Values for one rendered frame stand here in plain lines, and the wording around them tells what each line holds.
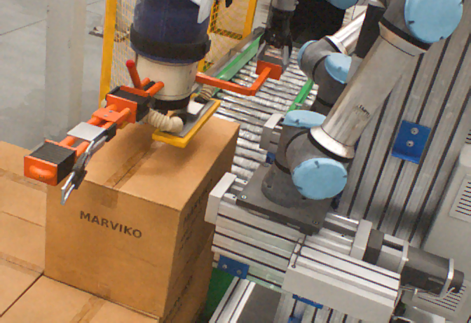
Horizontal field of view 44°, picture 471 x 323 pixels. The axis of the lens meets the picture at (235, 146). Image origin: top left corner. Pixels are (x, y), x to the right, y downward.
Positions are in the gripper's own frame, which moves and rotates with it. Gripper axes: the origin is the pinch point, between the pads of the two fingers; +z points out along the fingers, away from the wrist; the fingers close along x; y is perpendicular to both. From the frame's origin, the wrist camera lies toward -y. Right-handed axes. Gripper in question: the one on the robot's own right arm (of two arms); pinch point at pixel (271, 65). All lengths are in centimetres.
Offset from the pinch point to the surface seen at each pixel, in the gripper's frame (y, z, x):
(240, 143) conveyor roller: -61, 65, -16
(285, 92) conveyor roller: -142, 65, -10
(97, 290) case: 60, 62, -28
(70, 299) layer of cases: 65, 64, -34
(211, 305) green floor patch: -8, 118, -4
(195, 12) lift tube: 34.8, -21.5, -18.1
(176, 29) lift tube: 38.8, -17.0, -21.3
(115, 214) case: 60, 32, -24
